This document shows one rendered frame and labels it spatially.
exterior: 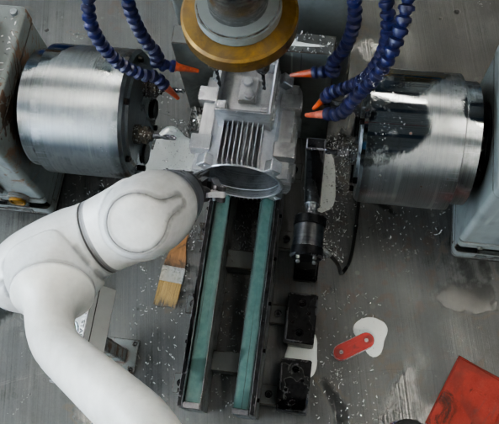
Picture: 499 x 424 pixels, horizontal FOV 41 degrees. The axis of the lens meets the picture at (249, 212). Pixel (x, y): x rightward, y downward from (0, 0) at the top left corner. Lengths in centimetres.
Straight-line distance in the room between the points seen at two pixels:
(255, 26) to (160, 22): 75
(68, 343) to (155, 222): 16
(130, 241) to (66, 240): 10
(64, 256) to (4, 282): 9
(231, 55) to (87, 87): 32
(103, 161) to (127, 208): 48
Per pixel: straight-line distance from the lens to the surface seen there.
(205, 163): 121
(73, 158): 128
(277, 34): 103
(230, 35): 101
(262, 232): 133
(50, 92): 126
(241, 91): 122
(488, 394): 142
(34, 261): 85
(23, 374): 149
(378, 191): 121
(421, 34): 170
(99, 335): 118
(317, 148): 103
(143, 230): 78
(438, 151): 117
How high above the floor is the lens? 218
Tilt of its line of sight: 70 degrees down
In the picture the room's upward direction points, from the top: 10 degrees counter-clockwise
